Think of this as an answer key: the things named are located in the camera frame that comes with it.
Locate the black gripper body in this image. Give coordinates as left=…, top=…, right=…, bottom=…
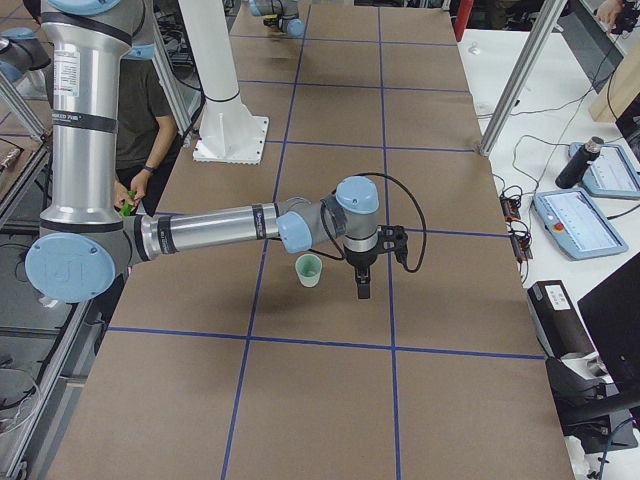
left=344, top=248, right=376, bottom=283

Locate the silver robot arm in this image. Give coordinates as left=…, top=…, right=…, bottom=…
left=25, top=1, right=382, bottom=303
left=248, top=0, right=305, bottom=38

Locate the green plastic cup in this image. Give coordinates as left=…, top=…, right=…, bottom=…
left=295, top=253, right=322, bottom=288

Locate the near blue teach pendant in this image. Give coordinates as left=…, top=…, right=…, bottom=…
left=533, top=188, right=628, bottom=260

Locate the blue teach pendant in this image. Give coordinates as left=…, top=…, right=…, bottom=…
left=533, top=188, right=628, bottom=260
left=580, top=144, right=639, bottom=200

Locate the black water bottle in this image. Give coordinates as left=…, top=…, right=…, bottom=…
left=555, top=136, right=604, bottom=189

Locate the seated person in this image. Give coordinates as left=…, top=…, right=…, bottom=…
left=19, top=0, right=180, bottom=221

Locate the black monitor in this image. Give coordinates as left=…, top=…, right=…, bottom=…
left=578, top=254, right=639, bottom=390

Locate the far blue teach pendant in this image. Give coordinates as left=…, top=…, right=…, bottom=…
left=580, top=144, right=639, bottom=200

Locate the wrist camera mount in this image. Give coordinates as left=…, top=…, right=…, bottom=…
left=374, top=225, right=408, bottom=267

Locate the white camera mast base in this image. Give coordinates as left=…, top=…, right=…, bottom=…
left=179, top=0, right=269, bottom=165

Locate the aluminium frame post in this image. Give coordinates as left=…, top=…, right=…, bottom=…
left=478, top=0, right=566, bottom=157

